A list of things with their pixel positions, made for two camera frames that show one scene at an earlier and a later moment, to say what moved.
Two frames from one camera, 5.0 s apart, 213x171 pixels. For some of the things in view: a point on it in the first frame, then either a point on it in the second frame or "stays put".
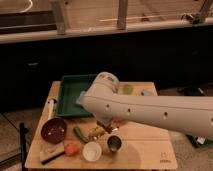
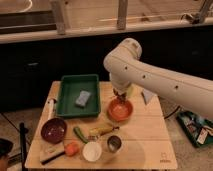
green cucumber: x=81 y=136 stays put
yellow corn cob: x=98 y=131 stays put
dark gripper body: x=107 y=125 -> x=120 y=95
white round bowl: x=92 y=151 stays put
